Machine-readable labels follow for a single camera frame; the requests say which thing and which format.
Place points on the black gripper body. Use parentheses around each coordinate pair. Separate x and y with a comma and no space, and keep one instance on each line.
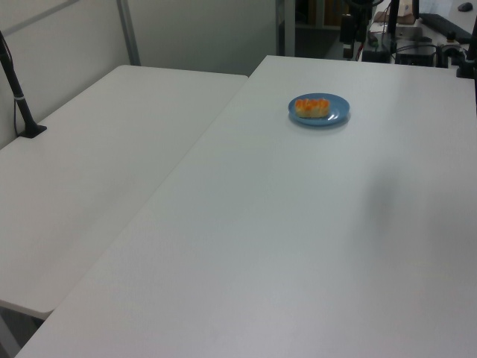
(360,6)

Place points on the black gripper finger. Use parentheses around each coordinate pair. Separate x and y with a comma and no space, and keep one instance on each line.
(346,33)
(360,30)

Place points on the orange glazed bread piece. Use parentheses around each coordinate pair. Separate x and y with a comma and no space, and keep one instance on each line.
(312,107)

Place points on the brown cardboard box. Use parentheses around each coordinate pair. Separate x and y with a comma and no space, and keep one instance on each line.
(404,11)

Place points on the black electronics box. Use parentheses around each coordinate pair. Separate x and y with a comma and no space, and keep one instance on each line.
(415,56)

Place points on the blue round plate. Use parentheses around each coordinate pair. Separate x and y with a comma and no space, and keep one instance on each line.
(335,112)

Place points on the black computer keyboard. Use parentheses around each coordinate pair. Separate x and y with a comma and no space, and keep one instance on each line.
(445,26)

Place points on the black computer mouse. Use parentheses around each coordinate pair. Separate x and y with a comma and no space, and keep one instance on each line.
(465,6)

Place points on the black clamped pole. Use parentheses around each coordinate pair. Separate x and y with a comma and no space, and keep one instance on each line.
(470,52)

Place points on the grey metal clamp bracket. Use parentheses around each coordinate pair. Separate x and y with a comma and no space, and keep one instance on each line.
(449,48)

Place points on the black camera stand pole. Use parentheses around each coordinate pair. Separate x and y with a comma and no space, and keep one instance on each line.
(18,97)

